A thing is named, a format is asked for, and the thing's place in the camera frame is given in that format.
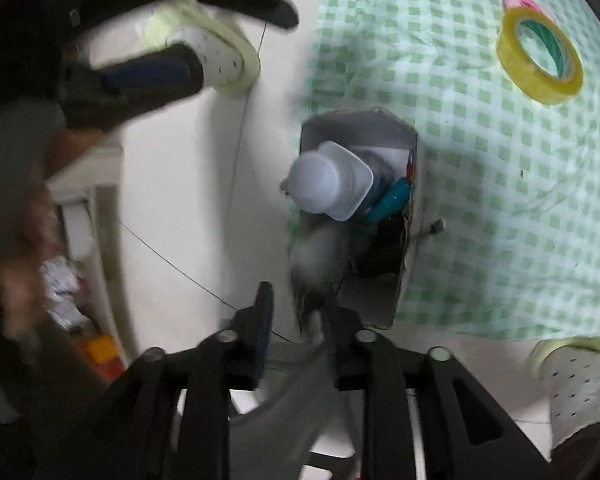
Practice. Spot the teal marker pen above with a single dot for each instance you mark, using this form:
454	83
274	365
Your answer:
389	201

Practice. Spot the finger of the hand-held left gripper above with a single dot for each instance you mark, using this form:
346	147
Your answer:
145	77
272	6

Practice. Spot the pink tape roll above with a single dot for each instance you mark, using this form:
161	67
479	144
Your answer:
519	0

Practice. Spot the person's white perforated shoe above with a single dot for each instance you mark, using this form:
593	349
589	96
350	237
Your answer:
215	52
575	385

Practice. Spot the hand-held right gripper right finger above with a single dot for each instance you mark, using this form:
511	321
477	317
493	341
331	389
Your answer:
336	332

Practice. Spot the red pen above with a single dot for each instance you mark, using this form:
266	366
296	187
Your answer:
410	170

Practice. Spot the crumpled silver wrapper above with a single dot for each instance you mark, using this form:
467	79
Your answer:
60	285

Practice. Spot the white plastic cup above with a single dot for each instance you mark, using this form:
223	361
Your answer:
325	182

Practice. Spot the grey cardboard box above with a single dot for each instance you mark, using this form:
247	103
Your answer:
375	285

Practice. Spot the green checked tablecloth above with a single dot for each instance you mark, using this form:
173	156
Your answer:
480	185

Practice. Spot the yellow tape roll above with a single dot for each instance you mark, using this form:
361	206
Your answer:
540	57

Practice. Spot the white shelf unit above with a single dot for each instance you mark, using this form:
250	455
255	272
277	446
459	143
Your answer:
92	205

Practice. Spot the person's left hand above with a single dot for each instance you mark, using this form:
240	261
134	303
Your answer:
22	265

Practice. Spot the grey plastic object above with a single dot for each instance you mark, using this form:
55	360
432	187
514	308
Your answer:
292	410

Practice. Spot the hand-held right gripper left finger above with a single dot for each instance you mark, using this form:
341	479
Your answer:
262	331

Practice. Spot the orange box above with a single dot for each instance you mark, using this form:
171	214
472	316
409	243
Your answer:
100	355

